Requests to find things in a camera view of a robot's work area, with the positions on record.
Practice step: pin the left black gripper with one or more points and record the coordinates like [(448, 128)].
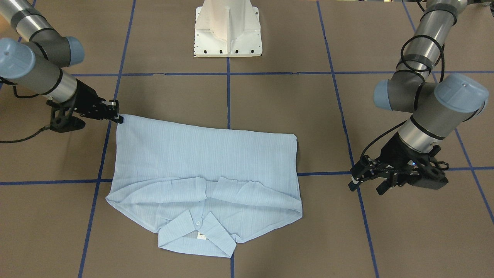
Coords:
[(394, 151)]

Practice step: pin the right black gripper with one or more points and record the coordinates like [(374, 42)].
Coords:
[(84, 98)]

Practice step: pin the light blue button shirt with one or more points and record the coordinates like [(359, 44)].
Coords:
[(204, 190)]

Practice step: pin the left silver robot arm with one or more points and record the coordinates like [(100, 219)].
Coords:
[(437, 104)]

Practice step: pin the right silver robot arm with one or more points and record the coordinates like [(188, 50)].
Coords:
[(39, 64)]

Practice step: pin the white central mounting column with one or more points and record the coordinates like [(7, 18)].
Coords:
[(227, 29)]

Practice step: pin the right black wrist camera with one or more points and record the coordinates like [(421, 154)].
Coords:
[(62, 119)]

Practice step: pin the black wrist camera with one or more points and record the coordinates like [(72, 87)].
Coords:
[(62, 119), (427, 172)]

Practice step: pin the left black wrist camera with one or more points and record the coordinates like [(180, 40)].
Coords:
[(427, 172)]

